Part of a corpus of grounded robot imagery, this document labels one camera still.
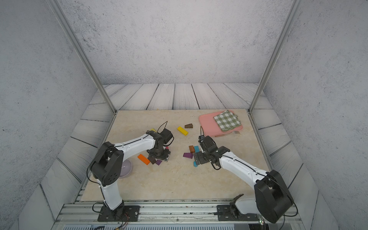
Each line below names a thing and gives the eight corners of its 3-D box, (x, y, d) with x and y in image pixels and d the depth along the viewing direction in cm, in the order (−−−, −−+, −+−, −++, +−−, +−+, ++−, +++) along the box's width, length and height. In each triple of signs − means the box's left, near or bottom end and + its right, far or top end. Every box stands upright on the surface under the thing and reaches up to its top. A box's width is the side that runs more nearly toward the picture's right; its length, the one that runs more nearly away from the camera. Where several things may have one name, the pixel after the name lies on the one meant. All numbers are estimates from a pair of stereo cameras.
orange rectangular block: (137, 158, 96) (137, 156, 94) (141, 154, 98) (140, 153, 96) (147, 165, 93) (146, 163, 91) (150, 161, 94) (149, 160, 93)
